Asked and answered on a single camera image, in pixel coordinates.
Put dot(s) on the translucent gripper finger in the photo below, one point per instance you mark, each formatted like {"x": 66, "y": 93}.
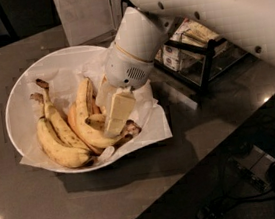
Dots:
{"x": 105, "y": 96}

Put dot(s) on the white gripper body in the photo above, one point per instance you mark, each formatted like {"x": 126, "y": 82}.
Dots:
{"x": 126, "y": 68}

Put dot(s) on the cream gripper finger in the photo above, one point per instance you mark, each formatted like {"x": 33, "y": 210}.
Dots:
{"x": 119, "y": 106}

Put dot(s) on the small yellow banana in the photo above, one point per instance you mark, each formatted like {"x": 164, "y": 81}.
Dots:
{"x": 125, "y": 129}

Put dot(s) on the large yellow banana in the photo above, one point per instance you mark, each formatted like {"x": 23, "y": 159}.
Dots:
{"x": 84, "y": 109}

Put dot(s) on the orange banana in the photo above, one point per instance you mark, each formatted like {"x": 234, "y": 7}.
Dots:
{"x": 73, "y": 125}

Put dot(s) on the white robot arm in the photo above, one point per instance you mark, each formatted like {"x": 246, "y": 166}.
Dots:
{"x": 147, "y": 24}

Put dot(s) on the white bowl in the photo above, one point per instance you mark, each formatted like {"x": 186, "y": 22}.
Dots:
{"x": 62, "y": 69}

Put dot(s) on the leftmost yellow banana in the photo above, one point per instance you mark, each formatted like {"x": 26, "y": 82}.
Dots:
{"x": 55, "y": 149}

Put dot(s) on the white paper liner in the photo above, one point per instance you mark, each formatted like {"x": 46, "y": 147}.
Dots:
{"x": 147, "y": 112}

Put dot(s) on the white paper bag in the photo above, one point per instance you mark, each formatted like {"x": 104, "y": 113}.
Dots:
{"x": 85, "y": 20}

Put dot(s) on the black wire condiment rack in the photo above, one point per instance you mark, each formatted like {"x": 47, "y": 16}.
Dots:
{"x": 196, "y": 55}

